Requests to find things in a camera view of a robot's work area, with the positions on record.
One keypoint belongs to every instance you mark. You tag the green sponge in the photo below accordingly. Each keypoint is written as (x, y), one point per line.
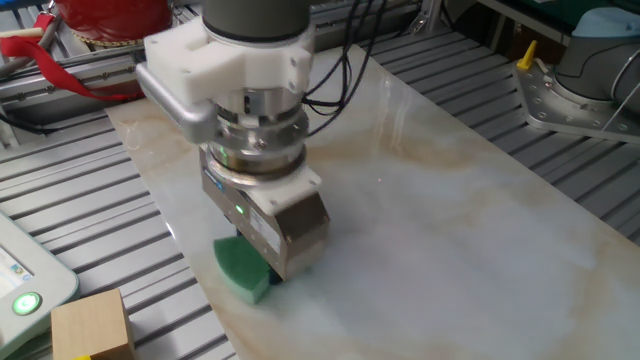
(240, 270)

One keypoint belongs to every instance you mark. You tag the white teach pendant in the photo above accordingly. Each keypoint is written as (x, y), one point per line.
(40, 280)

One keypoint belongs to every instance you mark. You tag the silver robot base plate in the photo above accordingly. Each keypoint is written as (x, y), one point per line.
(555, 110)

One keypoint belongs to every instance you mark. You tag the grey metal tube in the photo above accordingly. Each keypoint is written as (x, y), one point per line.
(27, 55)

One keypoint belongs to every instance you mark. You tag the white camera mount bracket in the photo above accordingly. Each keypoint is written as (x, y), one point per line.
(210, 70)

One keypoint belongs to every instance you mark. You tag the silver force torque sensor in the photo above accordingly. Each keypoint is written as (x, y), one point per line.
(260, 145)

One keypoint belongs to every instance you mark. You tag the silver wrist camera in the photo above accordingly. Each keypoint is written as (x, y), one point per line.
(175, 107)

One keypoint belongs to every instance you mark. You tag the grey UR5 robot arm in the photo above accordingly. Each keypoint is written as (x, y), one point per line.
(255, 17)

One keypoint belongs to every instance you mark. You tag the red fire extinguisher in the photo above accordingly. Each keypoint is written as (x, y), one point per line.
(115, 17)

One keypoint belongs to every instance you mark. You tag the white gripper adapter plate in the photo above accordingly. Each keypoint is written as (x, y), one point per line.
(290, 192)

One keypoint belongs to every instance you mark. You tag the glossy marble pattern board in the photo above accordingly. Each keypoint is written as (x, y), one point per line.
(450, 240)

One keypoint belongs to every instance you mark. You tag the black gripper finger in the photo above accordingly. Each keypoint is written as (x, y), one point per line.
(234, 227)
(274, 278)

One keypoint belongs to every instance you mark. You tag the yellow plastic peg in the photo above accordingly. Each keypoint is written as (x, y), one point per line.
(527, 57)

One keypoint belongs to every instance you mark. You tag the silver Schunk gripper body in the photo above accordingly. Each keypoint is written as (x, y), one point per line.
(305, 235)

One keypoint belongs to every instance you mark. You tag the light wooden block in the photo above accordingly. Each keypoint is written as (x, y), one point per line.
(92, 325)

